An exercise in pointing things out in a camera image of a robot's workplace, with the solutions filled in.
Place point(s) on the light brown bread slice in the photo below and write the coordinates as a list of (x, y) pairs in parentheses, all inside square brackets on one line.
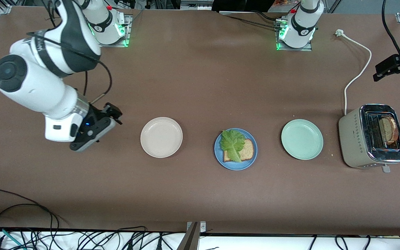
[(248, 151)]

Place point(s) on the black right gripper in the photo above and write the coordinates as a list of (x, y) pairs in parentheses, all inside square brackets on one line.
[(100, 113)]

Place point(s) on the orange snack packet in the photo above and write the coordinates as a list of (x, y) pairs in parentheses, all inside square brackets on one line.
[(281, 2)]

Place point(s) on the blue round plate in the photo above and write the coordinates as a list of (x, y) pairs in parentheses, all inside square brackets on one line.
[(234, 166)]

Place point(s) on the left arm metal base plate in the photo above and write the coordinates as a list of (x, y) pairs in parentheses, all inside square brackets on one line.
[(293, 49)]

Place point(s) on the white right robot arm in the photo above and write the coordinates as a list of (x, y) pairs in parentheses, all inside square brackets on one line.
[(30, 80)]

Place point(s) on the long aluminium frame profile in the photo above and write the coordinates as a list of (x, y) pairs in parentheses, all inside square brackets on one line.
[(5, 6)]

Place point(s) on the dark crust bread slice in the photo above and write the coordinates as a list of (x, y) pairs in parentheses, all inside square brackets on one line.
[(389, 130)]

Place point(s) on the green round plate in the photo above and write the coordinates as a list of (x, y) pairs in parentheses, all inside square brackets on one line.
[(302, 139)]

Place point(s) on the grey metal bracket post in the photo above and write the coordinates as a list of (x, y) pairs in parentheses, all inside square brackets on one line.
[(191, 239)]

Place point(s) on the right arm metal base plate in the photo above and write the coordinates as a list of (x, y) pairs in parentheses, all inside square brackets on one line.
[(129, 31)]

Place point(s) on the silver beige toaster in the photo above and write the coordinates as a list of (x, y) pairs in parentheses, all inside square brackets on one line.
[(354, 139)]

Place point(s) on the beige round plate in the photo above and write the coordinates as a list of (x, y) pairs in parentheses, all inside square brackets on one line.
[(161, 137)]

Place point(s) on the green lettuce leaf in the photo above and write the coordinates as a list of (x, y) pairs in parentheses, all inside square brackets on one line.
[(231, 142)]

